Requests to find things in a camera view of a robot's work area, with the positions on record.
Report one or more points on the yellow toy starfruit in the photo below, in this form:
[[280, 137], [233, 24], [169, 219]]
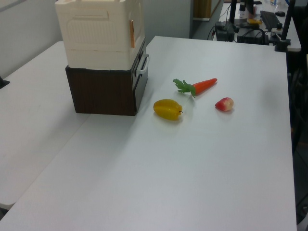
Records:
[[167, 110]]

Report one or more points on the dark office chair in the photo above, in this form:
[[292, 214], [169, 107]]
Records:
[[299, 101]]

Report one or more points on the dark brown drawer box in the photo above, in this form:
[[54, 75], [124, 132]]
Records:
[[101, 91]]

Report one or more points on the white plastic tray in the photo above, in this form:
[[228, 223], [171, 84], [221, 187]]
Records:
[[96, 31]]

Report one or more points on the small yellow object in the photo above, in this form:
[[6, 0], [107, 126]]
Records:
[[253, 21]]

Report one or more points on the small black box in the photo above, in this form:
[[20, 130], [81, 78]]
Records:
[[224, 31]]

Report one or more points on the black computer mouse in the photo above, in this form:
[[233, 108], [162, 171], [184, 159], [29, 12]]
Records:
[[279, 13]]

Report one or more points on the red pink toy fruit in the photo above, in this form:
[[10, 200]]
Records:
[[225, 104]]

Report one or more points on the black pole with clamp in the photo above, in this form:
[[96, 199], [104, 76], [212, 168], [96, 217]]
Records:
[[286, 26]]

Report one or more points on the thin black pole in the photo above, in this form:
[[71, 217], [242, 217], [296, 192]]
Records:
[[232, 12]]

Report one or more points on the black monitor stand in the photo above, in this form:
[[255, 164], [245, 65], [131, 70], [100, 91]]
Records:
[[249, 7]]

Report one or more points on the wide black box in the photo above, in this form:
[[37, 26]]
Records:
[[252, 37]]

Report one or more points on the black keyboard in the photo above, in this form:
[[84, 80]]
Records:
[[269, 20]]

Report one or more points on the wooden board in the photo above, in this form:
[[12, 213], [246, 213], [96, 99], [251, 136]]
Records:
[[204, 8]]

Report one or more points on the orange toy carrot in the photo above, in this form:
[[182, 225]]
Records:
[[204, 85]]

